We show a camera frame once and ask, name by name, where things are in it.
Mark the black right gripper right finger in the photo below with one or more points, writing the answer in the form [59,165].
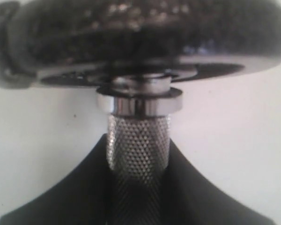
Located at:
[191,199]

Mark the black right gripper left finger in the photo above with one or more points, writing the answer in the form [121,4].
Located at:
[81,198]

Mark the chrome threaded dumbbell bar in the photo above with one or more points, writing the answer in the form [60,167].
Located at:
[138,144]

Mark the black weight plate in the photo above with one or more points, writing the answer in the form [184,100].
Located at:
[87,43]

